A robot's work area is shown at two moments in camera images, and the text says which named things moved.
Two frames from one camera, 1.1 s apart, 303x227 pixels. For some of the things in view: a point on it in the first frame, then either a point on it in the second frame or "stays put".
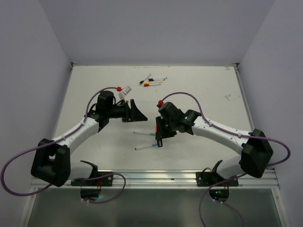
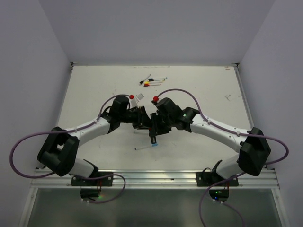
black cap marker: [142, 82] stays put
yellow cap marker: [153, 82] stays put
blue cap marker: [153, 145] stays put
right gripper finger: [159, 134] to [152, 132]
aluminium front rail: [269, 179] stays put
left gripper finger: [136, 115] to [145, 120]
